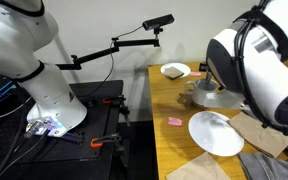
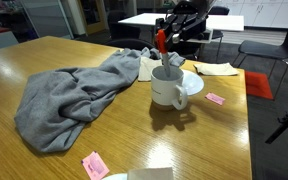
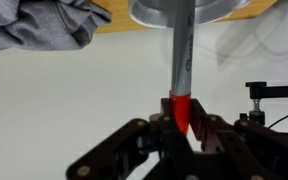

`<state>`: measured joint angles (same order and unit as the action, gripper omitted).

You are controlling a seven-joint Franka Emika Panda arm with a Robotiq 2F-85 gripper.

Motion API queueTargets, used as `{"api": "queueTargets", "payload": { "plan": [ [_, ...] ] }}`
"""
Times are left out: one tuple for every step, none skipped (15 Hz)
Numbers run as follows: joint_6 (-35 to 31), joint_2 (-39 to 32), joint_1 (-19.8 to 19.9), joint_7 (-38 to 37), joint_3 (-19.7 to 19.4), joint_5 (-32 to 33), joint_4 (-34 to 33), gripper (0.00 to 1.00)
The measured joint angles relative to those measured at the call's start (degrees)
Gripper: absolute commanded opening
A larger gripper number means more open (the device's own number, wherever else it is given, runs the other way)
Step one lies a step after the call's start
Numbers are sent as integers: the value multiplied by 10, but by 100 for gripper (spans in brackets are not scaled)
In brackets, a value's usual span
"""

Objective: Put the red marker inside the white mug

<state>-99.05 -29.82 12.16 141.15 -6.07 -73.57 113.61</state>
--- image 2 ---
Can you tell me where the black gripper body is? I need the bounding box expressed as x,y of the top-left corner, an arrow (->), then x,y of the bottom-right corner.
165,0 -> 211,41

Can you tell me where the red capped marker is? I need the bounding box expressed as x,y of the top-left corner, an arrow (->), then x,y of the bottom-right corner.
156,29 -> 170,77

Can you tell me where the white ceramic mug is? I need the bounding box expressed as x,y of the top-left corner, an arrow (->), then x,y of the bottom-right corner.
151,66 -> 188,111

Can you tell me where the white background table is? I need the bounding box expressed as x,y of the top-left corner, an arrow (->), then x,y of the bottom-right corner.
117,12 -> 245,33

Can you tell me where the beige napkin right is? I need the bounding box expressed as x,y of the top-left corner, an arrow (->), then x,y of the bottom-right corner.
138,56 -> 162,82

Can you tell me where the beige napkin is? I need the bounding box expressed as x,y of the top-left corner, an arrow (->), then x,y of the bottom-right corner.
138,56 -> 162,82
194,63 -> 239,76

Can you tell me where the large white plate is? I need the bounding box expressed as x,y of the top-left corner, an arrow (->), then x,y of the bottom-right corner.
182,70 -> 204,96

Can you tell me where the beige napkin front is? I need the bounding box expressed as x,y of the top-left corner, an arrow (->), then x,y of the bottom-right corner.
194,63 -> 239,76

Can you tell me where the pink packet on table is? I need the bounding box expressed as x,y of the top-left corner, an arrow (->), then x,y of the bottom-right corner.
205,93 -> 225,105

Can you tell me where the black office chair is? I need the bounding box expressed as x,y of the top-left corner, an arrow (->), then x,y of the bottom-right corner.
232,13 -> 288,101

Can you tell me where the red floor mat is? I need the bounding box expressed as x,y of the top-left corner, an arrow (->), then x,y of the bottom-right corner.
245,71 -> 273,100

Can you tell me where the grey sweatshirt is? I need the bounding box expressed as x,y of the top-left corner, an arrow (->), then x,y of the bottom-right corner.
13,46 -> 187,154

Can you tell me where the brown napkin on saucer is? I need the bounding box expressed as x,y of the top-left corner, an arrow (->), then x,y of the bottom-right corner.
127,167 -> 174,180

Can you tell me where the small white saucer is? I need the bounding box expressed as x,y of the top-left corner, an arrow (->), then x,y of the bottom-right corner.
102,173 -> 127,180

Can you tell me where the pink packet near saucer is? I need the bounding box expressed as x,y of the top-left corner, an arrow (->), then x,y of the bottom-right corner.
81,151 -> 109,180

